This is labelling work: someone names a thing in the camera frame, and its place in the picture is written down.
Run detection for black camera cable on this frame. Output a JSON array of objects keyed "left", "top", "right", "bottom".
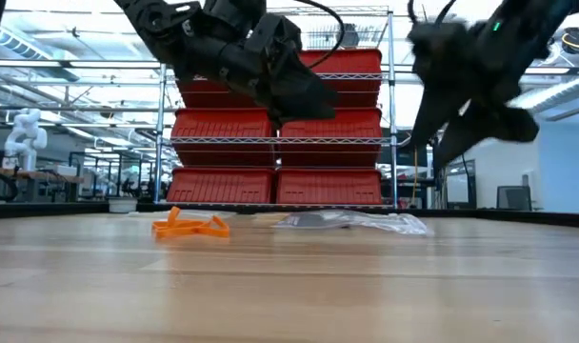
[
  {"left": 292, "top": 0, "right": 347, "bottom": 71},
  {"left": 406, "top": 0, "right": 458, "bottom": 26}
]

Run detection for yellow ceiling cable reel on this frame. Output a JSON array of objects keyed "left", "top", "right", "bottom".
[{"left": 559, "top": 27, "right": 579, "bottom": 57}]

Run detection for white round bowl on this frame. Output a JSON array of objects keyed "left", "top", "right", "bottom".
[{"left": 107, "top": 196, "right": 139, "bottom": 214}]

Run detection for wooden background workbench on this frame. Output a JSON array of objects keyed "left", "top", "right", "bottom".
[{"left": 0, "top": 165, "right": 90, "bottom": 204}]

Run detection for orange rubber band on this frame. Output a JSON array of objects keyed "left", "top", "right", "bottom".
[
  {"left": 196, "top": 214, "right": 231, "bottom": 239},
  {"left": 150, "top": 205, "right": 212, "bottom": 240}
]

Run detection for black left camera cable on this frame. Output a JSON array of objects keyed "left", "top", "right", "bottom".
[{"left": 292, "top": 0, "right": 347, "bottom": 71}]

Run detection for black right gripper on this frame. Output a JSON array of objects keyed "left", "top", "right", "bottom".
[{"left": 402, "top": 51, "right": 541, "bottom": 172}]

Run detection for yellow hanging cable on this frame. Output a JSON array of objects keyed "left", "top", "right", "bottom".
[{"left": 409, "top": 151, "right": 420, "bottom": 204}]

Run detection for black right camera cable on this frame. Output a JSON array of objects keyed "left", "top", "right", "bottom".
[{"left": 406, "top": 0, "right": 458, "bottom": 26}]

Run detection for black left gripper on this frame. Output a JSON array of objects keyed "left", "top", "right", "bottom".
[{"left": 183, "top": 31, "right": 341, "bottom": 130}]

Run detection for chrome wire shelving rack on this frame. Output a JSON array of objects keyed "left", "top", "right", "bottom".
[{"left": 153, "top": 5, "right": 401, "bottom": 212}]

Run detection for black framed whiteboard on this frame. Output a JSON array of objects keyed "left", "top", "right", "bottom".
[{"left": 440, "top": 159, "right": 478, "bottom": 210}]

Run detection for black monitor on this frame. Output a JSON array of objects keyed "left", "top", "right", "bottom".
[{"left": 378, "top": 129, "right": 429, "bottom": 168}]

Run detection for black aluminium table frame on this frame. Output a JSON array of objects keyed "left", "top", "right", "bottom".
[{"left": 0, "top": 200, "right": 579, "bottom": 231}]

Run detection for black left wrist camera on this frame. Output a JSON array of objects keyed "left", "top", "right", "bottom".
[{"left": 244, "top": 12, "right": 304, "bottom": 66}]

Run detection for dark round ceiling fixture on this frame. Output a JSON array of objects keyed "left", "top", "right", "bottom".
[{"left": 336, "top": 22, "right": 363, "bottom": 50}]

